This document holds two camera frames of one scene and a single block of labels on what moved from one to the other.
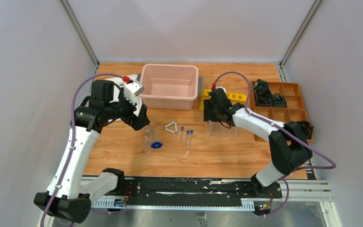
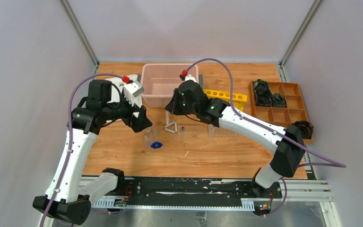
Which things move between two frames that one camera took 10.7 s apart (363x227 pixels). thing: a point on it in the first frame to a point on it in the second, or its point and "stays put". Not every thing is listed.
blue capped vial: (182, 134) stays put
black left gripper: (138, 117) stays put
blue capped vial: (187, 142) to (167, 117)
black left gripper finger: (207, 110) to (173, 106)
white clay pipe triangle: (175, 125) stays put
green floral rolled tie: (278, 100) stays put
